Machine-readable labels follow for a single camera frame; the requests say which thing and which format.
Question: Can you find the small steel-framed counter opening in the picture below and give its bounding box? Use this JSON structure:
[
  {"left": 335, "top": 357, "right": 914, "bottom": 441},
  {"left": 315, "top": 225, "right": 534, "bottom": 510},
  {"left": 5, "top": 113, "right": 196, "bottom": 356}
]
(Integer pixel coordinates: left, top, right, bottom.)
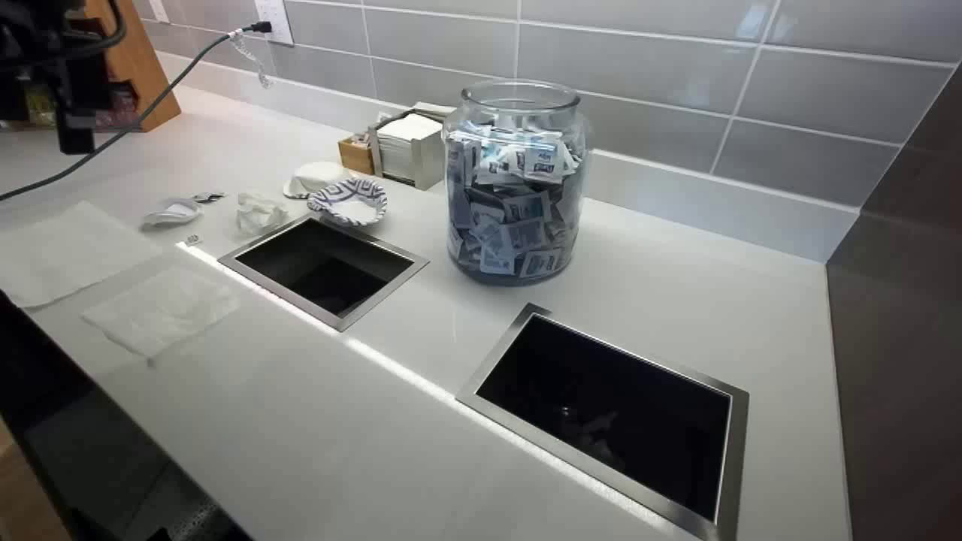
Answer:
[{"left": 217, "top": 210, "right": 434, "bottom": 334}]

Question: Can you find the dark counter base front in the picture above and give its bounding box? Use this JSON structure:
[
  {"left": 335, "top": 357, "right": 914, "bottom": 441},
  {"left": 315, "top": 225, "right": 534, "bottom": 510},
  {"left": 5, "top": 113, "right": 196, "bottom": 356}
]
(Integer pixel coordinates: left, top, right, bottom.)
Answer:
[{"left": 0, "top": 288, "right": 254, "bottom": 541}]

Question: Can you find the large white paper towel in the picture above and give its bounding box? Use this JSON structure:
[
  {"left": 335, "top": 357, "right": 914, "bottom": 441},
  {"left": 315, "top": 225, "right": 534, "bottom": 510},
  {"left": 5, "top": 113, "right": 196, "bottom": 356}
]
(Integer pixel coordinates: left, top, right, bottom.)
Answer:
[{"left": 0, "top": 202, "right": 168, "bottom": 314}]

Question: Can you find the white round lid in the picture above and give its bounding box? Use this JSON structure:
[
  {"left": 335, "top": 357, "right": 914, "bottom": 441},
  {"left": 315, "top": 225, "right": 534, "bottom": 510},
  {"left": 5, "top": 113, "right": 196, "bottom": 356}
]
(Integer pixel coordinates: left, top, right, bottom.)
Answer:
[{"left": 280, "top": 158, "right": 350, "bottom": 202}]

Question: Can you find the crumpled clear plastic wrapper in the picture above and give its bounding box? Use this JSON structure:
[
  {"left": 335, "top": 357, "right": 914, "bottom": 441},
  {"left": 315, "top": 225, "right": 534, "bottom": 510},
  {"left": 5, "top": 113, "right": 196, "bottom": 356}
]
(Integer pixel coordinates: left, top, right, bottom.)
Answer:
[{"left": 234, "top": 189, "right": 292, "bottom": 237}]

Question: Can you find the glass jar with packets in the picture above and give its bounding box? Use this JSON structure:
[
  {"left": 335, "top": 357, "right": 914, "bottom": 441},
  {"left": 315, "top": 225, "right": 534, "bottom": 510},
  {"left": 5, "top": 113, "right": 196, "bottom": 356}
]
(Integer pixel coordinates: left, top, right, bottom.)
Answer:
[{"left": 441, "top": 79, "right": 594, "bottom": 288}]

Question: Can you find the white napkin box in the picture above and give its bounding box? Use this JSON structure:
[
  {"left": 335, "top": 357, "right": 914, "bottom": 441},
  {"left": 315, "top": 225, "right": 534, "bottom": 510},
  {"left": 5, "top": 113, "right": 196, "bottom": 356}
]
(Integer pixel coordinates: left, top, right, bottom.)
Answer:
[{"left": 373, "top": 104, "right": 447, "bottom": 193}]

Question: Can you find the small brown wooden box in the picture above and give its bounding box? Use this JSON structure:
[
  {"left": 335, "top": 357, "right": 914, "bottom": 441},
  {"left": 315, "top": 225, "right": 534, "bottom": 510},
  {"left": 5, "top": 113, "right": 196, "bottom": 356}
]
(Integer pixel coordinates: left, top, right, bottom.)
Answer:
[{"left": 337, "top": 130, "right": 378, "bottom": 177}]

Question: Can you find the dark brown side cabinet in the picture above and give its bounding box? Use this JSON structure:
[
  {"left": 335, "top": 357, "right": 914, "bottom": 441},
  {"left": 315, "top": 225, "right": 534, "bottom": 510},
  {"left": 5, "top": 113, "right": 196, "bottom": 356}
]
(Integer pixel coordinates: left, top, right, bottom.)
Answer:
[{"left": 824, "top": 62, "right": 962, "bottom": 541}]

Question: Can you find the small white paper towel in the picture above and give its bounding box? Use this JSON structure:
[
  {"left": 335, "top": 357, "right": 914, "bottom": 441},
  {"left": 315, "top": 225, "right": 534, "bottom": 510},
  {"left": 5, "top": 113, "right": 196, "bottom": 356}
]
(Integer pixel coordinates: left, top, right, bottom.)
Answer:
[{"left": 77, "top": 257, "right": 244, "bottom": 363}]

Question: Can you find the small white crumpled wrapper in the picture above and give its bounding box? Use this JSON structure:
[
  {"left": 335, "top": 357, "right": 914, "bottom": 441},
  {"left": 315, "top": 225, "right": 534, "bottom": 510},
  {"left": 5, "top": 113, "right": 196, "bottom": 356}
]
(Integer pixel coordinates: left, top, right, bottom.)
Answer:
[{"left": 139, "top": 196, "right": 225, "bottom": 232}]

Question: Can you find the large steel-framed counter opening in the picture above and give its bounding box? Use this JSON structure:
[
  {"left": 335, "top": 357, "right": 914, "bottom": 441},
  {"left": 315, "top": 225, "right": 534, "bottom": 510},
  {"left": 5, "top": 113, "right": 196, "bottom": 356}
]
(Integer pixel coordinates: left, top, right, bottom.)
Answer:
[{"left": 454, "top": 300, "right": 751, "bottom": 541}]

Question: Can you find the white wall power outlet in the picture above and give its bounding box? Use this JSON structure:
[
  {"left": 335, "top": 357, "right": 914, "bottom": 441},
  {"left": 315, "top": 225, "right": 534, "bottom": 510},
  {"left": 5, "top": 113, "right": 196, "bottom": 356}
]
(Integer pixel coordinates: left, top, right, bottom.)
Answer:
[{"left": 254, "top": 0, "right": 298, "bottom": 47}]

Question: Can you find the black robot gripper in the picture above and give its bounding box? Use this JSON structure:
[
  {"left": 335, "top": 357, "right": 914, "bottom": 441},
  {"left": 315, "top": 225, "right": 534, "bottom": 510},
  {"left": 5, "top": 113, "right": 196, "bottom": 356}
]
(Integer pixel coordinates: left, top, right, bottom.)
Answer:
[{"left": 0, "top": 0, "right": 132, "bottom": 157}]

